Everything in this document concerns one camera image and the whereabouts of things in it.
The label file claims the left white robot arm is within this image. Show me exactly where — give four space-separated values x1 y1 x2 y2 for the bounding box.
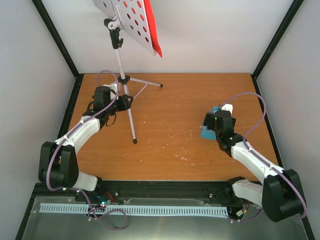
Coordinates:
38 83 134 202

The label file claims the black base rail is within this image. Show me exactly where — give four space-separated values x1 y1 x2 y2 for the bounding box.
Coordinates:
95 180 241 205

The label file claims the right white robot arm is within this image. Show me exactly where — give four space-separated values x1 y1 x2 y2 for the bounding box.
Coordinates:
203 110 308 223

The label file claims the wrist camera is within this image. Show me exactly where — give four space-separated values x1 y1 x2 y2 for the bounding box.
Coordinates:
218 103 233 114
103 82 119 96

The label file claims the blue metronome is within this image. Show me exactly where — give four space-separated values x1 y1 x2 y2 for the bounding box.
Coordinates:
200 106 219 141

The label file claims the white perforated music stand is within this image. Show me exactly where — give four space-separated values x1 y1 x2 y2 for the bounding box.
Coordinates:
91 0 164 144

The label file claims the light blue slotted cable duct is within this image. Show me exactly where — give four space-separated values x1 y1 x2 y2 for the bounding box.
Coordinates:
38 203 228 218

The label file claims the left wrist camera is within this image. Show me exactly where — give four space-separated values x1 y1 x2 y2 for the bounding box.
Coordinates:
103 82 119 96

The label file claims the red cloth on stand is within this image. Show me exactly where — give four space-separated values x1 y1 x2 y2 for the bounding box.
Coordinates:
143 0 163 58

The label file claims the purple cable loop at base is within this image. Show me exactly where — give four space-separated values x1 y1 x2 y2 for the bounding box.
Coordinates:
83 197 130 232

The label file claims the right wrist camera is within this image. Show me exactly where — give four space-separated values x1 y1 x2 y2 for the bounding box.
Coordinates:
218 103 233 114

